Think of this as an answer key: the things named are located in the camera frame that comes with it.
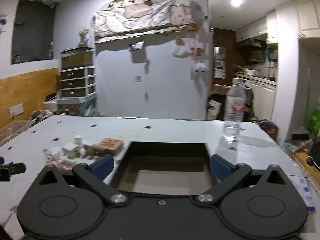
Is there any clear plastic bin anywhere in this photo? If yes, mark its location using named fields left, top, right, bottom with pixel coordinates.
left=0, top=120, right=30, bottom=147

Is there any white plastic drawer unit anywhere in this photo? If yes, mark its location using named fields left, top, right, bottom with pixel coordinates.
left=60, top=66, right=96, bottom=98

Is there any brown engraved wooden box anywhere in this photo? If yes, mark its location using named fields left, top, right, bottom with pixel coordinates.
left=93, top=138, right=124, bottom=155

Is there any glass fish tank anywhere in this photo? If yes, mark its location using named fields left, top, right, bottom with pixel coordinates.
left=61, top=47, right=94, bottom=70

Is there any white plush toy hanging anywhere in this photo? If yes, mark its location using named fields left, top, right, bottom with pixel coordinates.
left=190, top=62, right=208, bottom=80

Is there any patterned blanket on shelf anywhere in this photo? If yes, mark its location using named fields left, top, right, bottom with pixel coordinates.
left=93, top=0, right=194, bottom=43

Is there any wall power outlet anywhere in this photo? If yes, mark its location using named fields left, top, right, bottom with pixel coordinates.
left=9, top=103, right=24, bottom=118

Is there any small white cube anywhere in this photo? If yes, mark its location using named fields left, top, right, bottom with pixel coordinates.
left=73, top=135, right=83, bottom=145

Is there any white house-shaped block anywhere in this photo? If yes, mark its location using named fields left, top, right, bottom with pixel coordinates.
left=62, top=142, right=85, bottom=159

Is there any clear plastic water bottle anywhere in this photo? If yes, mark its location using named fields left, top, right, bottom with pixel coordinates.
left=223, top=77, right=246, bottom=142

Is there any tissue pack with flowers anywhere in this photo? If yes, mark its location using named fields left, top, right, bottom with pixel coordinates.
left=288, top=175, right=316, bottom=212

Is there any black storage box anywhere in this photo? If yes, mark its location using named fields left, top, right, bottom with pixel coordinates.
left=110, top=141, right=218, bottom=196

